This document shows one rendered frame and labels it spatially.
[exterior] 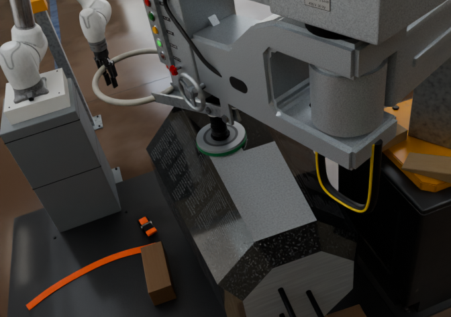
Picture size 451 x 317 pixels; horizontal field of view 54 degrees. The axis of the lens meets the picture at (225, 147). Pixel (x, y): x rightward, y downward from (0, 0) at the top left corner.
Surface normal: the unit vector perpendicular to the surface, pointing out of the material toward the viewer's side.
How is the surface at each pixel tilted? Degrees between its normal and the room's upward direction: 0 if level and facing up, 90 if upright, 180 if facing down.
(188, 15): 90
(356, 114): 90
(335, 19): 90
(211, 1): 90
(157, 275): 0
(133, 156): 0
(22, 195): 0
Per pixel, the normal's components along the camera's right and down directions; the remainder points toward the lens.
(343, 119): -0.26, 0.65
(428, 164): -0.32, -0.80
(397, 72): 0.35, 0.55
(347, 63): -0.76, 0.51
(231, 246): -0.77, -0.31
